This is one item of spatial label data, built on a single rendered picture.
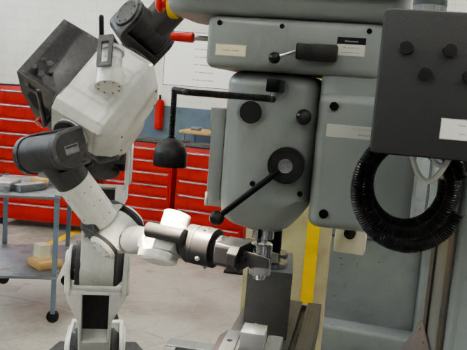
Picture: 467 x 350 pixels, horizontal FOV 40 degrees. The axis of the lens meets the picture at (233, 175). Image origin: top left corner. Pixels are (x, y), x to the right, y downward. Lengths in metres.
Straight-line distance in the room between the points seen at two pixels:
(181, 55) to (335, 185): 9.63
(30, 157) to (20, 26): 10.42
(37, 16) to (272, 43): 10.71
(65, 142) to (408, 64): 0.88
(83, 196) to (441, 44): 0.98
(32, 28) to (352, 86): 10.82
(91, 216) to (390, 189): 0.78
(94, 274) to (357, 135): 1.07
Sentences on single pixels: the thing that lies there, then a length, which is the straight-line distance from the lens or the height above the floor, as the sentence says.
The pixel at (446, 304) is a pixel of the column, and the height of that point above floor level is 1.23.
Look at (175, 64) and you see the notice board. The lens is 10.80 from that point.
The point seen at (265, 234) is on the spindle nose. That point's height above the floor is 1.29.
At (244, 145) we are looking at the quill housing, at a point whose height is 1.48.
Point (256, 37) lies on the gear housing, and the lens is 1.23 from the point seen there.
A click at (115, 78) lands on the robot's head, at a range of 1.53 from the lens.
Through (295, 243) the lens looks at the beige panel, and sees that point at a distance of 3.14.
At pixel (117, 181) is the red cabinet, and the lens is 6.44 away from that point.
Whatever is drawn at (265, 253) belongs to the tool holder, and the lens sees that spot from 1.36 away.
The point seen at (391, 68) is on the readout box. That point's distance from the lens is 0.95.
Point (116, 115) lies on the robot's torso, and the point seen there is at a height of 1.50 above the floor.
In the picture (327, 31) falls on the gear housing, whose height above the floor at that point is 1.71.
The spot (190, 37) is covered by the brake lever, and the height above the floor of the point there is 1.70.
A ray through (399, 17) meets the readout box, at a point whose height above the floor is 1.71.
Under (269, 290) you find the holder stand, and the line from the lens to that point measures 1.71.
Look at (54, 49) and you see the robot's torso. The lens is 1.71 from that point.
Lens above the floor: 1.59
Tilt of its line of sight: 8 degrees down
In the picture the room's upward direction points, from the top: 4 degrees clockwise
